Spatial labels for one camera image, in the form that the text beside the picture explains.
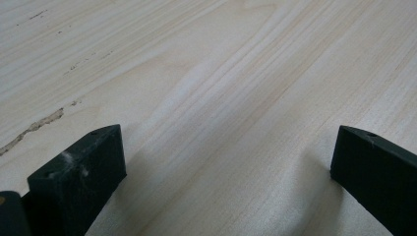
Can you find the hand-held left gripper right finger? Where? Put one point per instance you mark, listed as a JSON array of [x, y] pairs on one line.
[[377, 173]]

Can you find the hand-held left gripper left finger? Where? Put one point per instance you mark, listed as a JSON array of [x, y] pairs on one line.
[[75, 183]]

